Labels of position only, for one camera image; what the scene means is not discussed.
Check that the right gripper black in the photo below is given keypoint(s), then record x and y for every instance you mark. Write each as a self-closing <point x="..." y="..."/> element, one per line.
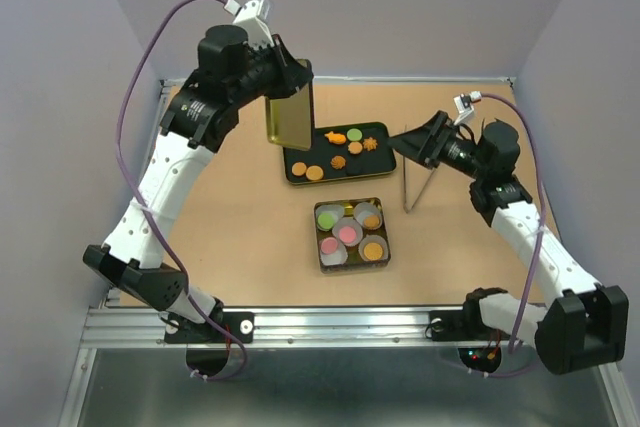
<point x="417" y="144"/>

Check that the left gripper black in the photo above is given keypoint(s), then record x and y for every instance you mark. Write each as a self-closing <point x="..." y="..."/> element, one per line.
<point x="292" y="74"/>

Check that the gold tin lid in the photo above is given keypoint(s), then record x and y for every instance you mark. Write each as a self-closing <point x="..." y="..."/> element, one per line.
<point x="290" y="122"/>

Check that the metal tongs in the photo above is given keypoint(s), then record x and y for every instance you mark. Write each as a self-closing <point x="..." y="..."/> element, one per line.
<point x="409" y="203"/>

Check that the orange round cookie packed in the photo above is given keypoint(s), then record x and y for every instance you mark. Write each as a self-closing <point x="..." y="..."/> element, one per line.
<point x="371" y="222"/>

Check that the orange round cookie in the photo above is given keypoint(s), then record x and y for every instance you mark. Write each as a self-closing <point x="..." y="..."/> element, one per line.
<point x="355" y="148"/>
<point x="314" y="173"/>
<point x="299" y="169"/>
<point x="373" y="251"/>

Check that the pink round cookie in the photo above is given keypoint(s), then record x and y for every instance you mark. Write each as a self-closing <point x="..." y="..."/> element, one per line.
<point x="347" y="234"/>

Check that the green round cookie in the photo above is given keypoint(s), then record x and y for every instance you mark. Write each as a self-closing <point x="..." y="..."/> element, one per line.
<point x="326" y="221"/>

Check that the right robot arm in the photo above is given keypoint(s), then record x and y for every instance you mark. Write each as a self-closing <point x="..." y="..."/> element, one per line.
<point x="582" y="323"/>

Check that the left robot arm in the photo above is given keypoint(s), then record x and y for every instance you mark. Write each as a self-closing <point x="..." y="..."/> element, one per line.
<point x="191" y="132"/>

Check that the orange star cookie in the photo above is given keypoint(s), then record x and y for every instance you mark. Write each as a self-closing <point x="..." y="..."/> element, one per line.
<point x="370" y="144"/>

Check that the green cookie lower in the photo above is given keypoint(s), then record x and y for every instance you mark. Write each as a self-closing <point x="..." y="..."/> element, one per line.
<point x="354" y="135"/>

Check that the orange bear cookie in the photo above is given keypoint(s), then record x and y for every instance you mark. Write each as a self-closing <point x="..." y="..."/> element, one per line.
<point x="335" y="138"/>

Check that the black cookie tray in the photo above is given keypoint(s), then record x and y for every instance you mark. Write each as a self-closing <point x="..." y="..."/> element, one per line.
<point x="375" y="163"/>

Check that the orange swirl cookie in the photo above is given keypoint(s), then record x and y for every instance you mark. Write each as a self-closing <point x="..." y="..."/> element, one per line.
<point x="338" y="162"/>

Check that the white paper cup top-right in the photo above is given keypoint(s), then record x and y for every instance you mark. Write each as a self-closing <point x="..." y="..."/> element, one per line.
<point x="365" y="209"/>

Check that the orange round cookie bottom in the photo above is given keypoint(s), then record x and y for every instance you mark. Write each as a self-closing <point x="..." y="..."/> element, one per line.
<point x="314" y="173"/>

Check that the white paper cup bottom-right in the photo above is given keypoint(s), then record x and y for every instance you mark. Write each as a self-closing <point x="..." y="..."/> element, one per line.
<point x="378" y="239"/>

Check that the gold cookie tin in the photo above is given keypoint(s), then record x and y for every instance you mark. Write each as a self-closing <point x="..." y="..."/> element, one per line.
<point x="354" y="262"/>

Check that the white paper cup centre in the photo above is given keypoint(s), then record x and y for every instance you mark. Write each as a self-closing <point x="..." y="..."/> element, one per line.
<point x="348" y="221"/>

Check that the white paper cup top-left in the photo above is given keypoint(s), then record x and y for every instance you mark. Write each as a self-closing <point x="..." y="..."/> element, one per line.
<point x="336" y="209"/>

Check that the white paper cup bottom-left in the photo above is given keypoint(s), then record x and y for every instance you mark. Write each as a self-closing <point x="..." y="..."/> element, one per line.
<point x="335" y="259"/>

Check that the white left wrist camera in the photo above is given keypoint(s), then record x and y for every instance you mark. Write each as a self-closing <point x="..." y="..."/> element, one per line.
<point x="252" y="17"/>

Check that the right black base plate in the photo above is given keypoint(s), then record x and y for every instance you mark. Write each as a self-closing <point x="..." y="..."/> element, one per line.
<point x="450" y="324"/>

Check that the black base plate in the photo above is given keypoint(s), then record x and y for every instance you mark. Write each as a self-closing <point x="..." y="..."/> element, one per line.
<point x="450" y="324"/>
<point x="180" y="331"/>

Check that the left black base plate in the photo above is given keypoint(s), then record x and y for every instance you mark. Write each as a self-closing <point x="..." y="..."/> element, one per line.
<point x="180" y="331"/>

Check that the aluminium front rail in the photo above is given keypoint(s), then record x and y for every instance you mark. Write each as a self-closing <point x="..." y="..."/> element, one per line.
<point x="277" y="328"/>

